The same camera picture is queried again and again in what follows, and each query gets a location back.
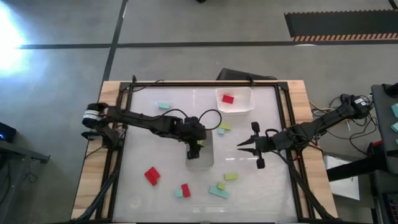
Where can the teal rectangular block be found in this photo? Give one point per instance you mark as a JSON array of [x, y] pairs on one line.
[[163, 105]]

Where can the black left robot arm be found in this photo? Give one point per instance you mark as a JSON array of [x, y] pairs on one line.
[[140, 119]]

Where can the small green block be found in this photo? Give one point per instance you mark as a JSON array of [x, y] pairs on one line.
[[201, 142], [221, 185]]

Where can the small teal block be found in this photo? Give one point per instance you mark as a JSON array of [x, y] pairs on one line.
[[178, 193], [221, 131]]

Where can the grey cart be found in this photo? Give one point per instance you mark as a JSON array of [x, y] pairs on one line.
[[384, 124]]

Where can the white plastic bin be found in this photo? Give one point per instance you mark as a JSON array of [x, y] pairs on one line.
[[242, 93]]

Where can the black hazard-striped floor mat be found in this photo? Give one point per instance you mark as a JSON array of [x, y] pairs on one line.
[[342, 23]]

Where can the red block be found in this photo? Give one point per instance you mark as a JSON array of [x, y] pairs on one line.
[[228, 99], [154, 172], [185, 190], [150, 179]]

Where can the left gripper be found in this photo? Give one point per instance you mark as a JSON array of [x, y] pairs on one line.
[[192, 130]]

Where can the black device with blue light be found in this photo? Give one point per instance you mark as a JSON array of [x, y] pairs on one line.
[[7, 132]]

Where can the long teal block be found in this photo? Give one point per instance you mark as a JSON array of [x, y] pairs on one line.
[[219, 193]]

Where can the black beam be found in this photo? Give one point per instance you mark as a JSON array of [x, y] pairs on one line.
[[357, 168]]

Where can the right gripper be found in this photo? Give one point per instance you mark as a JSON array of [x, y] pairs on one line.
[[267, 144]]

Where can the teal piece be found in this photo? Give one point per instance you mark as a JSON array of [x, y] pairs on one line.
[[395, 127], [395, 110]]

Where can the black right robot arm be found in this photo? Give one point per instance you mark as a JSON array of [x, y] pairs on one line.
[[317, 124]]

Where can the grey desk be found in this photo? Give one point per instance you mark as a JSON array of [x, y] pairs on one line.
[[12, 155]]

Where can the black metal table frame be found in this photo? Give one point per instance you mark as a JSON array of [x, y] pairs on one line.
[[203, 84]]

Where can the green rectangular block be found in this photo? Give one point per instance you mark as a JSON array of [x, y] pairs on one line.
[[231, 176], [224, 126]]

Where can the black case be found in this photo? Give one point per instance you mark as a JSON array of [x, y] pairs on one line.
[[236, 74]]

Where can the white paper sheet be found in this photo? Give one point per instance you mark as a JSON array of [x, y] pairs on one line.
[[342, 189]]

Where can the clear plastic bin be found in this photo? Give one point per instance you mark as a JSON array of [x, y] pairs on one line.
[[154, 104]]

